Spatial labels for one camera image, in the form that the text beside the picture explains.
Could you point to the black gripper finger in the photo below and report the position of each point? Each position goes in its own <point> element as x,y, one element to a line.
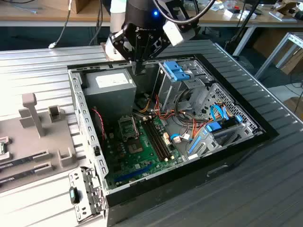
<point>151,47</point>
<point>124,47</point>

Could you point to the silver CPU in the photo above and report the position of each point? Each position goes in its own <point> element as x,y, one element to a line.
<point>2,149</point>

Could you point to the CPU socket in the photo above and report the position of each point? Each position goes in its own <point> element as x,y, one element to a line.
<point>135,147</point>

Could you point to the blue plastic drive latch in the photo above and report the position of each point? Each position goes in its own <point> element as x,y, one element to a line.
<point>176,71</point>

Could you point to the grey metal drive cage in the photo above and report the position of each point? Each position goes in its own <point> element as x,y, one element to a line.
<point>170,92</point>

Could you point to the grey power supply unit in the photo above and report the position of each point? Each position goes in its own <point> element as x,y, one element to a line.
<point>111,101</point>

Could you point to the small white box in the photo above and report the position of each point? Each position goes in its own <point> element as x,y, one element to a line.
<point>230,13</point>

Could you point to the white board connector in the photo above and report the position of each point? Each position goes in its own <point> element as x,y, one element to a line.
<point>165,136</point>
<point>168,142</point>

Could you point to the black RAM slot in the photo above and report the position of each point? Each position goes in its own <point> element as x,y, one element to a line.
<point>154,139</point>
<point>160,139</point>

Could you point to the wooden desk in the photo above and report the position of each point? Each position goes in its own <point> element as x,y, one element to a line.
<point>35,17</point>

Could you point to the black stand pole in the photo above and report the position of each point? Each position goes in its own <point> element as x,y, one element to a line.
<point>246,21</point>

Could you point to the hard disk in blue carrier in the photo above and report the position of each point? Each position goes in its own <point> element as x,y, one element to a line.
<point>213,127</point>

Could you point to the grey metal disk bay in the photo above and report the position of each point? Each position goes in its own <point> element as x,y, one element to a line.
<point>208,145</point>

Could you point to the green motherboard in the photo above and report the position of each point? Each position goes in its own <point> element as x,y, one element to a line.
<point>142,163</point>

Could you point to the grey parts rack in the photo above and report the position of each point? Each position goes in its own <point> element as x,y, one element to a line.
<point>49,142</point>

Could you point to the blue expansion slot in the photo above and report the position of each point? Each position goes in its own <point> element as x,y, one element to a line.
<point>132,173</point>

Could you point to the open brown cardboard tray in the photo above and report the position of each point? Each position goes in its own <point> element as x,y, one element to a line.
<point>285,8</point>

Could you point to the flat brown cardboard box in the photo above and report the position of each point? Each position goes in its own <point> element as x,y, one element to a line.
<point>294,62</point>

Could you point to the black open PC case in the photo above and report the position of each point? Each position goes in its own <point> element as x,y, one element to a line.
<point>180,189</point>

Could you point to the brown cardboard sheet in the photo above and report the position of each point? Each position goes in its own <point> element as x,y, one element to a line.
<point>296,106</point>

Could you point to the black lock teal mark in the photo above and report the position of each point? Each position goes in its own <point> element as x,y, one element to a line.
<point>75,196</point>

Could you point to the RAM stick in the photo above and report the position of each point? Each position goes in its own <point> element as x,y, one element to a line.
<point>16,176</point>
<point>16,162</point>

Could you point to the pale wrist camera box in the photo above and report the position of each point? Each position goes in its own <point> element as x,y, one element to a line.
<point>173,33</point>

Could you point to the aluminium profile frame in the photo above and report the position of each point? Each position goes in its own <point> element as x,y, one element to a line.
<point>272,55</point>

